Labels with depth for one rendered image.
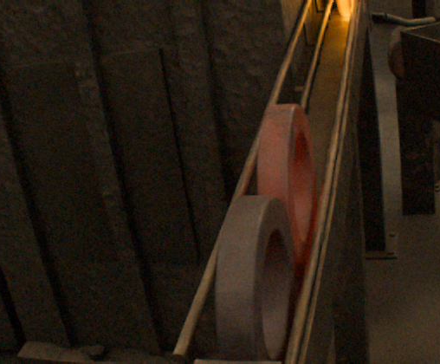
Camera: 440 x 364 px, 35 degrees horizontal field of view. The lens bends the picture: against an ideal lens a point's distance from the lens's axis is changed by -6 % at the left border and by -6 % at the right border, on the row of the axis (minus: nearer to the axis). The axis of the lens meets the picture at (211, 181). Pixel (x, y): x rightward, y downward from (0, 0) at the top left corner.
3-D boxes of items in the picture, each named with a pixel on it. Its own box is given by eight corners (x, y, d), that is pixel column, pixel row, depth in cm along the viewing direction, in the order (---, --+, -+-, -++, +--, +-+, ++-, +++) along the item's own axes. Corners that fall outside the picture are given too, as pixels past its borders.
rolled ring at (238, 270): (280, 155, 68) (246, 157, 69) (241, 282, 53) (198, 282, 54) (301, 303, 77) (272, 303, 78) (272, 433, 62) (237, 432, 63)
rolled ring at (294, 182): (302, 76, 83) (275, 78, 84) (280, 156, 68) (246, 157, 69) (320, 208, 92) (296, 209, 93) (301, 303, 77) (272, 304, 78)
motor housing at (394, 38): (397, 220, 202) (385, 41, 181) (398, 186, 222) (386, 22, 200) (440, 218, 199) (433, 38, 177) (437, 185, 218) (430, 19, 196)
